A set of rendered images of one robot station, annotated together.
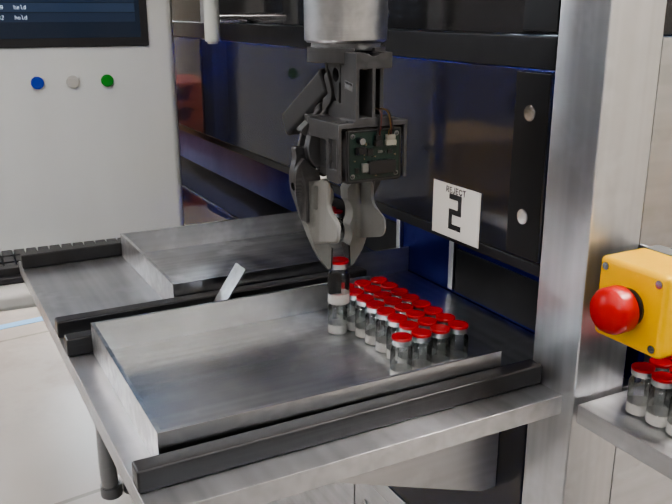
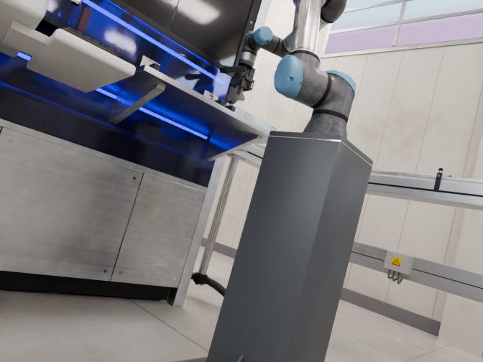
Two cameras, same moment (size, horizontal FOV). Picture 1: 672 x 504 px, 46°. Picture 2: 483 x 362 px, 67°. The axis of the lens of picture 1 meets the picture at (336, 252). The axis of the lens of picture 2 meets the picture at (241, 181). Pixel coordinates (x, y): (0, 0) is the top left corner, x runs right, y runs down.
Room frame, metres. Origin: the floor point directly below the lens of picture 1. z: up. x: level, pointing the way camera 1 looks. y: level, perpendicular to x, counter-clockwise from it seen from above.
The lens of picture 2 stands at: (0.98, 1.64, 0.49)
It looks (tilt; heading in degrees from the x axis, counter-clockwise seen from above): 6 degrees up; 257
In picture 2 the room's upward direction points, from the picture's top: 16 degrees clockwise
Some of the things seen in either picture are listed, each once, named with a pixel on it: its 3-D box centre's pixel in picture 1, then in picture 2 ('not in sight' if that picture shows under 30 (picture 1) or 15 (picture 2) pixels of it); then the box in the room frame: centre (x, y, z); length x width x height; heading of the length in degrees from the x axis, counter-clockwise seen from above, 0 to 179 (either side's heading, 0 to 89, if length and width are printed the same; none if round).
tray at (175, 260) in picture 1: (260, 251); not in sight; (1.10, 0.11, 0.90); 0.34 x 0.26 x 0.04; 118
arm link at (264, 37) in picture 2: not in sight; (264, 39); (0.71, 0.09, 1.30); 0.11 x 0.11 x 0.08; 9
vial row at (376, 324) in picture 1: (380, 326); not in sight; (0.80, -0.05, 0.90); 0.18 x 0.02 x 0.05; 28
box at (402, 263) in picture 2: not in sight; (398, 262); (-0.26, 0.05, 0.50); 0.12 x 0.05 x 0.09; 118
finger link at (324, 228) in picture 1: (327, 227); (239, 97); (0.73, 0.01, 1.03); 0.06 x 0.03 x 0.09; 28
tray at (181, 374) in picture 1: (287, 352); (229, 121); (0.75, 0.05, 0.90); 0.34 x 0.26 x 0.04; 118
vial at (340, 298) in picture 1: (338, 282); not in sight; (0.75, 0.00, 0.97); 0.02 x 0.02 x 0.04
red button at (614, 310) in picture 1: (618, 308); not in sight; (0.62, -0.23, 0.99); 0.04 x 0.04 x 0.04; 28
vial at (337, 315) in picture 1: (337, 313); not in sight; (0.84, 0.00, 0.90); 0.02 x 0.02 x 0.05
